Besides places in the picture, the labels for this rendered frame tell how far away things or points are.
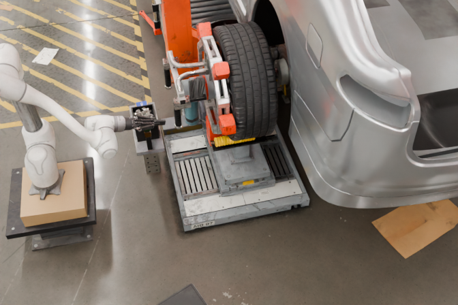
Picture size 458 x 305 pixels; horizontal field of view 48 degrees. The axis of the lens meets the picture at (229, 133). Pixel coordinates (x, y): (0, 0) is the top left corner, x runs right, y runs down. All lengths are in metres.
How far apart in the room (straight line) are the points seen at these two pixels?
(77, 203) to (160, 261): 0.61
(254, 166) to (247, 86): 0.84
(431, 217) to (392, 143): 1.56
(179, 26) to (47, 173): 1.16
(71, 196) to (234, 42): 1.29
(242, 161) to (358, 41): 1.59
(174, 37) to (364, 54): 1.58
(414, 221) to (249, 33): 1.65
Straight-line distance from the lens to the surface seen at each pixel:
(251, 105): 2.71
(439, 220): 3.65
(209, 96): 2.93
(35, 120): 3.06
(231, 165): 3.38
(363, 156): 2.20
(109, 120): 2.88
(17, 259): 3.49
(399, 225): 3.53
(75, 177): 3.22
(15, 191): 3.41
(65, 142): 4.00
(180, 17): 3.21
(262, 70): 2.70
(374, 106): 2.10
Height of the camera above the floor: 2.82
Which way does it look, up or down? 47 degrees down
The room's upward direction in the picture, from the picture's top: straight up
